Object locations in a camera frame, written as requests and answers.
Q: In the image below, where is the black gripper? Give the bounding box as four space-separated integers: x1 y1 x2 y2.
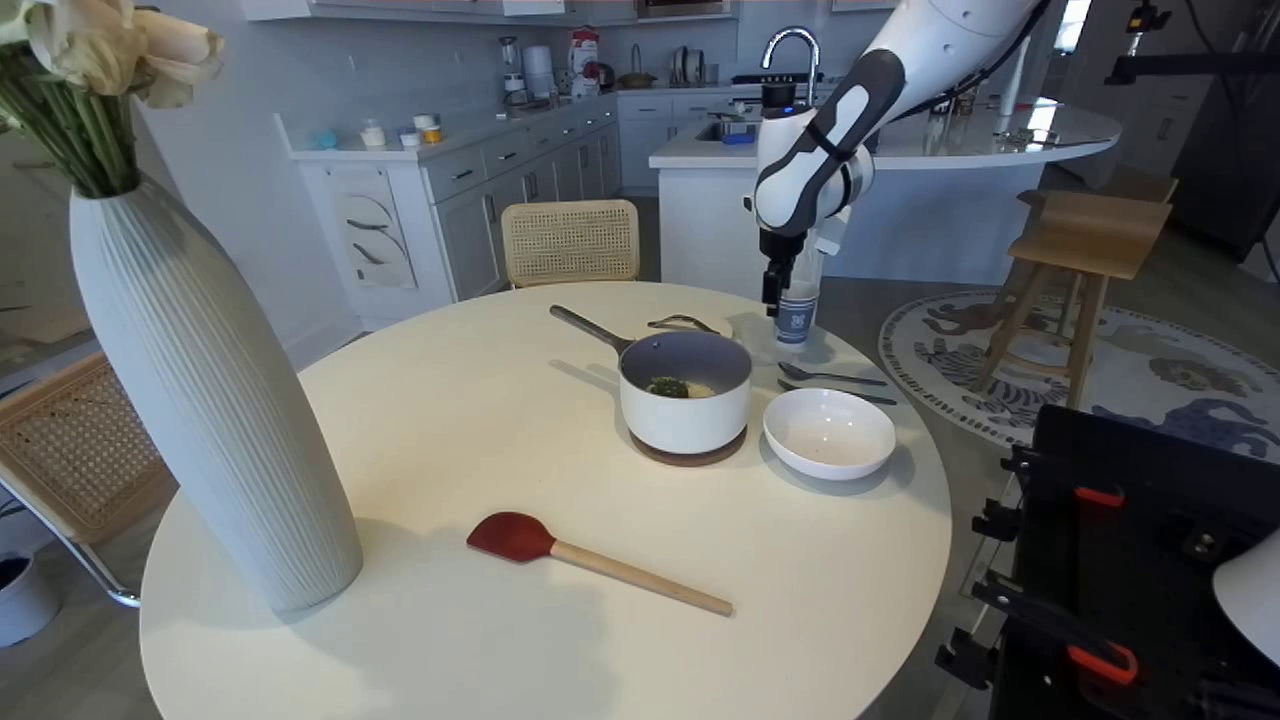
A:
758 226 810 319

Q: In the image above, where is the metal butter knife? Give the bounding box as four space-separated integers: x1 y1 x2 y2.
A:
644 313 723 341

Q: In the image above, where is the white ceramic bowl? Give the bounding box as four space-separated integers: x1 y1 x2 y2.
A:
761 383 904 488

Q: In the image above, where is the wicker back chair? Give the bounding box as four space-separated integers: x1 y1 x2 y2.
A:
0 349 183 614
497 195 648 291

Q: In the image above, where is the chrome kitchen faucet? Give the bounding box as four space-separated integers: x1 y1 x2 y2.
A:
758 19 830 120

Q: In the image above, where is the bottle with red top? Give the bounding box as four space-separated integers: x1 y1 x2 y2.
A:
569 24 606 100

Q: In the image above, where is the wooden stool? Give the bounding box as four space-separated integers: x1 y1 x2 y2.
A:
986 184 1181 412

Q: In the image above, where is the white paper towel roll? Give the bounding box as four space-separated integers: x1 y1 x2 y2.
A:
520 46 560 107

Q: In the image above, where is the round patterned rug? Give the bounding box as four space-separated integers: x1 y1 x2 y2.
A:
877 287 1280 463

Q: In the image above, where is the black clamp with orange grip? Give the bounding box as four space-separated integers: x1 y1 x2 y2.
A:
970 570 1143 693
1065 479 1131 519

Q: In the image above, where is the white kitchen cabinet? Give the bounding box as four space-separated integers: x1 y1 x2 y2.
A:
270 97 624 333

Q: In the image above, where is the dark tall appliance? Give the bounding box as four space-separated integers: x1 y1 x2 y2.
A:
1167 70 1280 264

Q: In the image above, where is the tall ribbed white vase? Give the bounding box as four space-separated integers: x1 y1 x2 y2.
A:
65 176 370 619

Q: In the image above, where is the cream flower bouquet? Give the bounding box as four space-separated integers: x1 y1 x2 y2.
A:
0 0 228 205

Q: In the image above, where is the white floor bowl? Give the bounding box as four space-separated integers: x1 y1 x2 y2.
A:
0 547 65 655

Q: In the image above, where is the white saucepan with grey handle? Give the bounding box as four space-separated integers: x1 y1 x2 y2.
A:
543 302 761 463

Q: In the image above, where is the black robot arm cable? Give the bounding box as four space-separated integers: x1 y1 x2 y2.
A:
797 3 1062 205

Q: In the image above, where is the red spatula with wooden handle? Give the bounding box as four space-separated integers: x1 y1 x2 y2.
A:
466 509 741 626

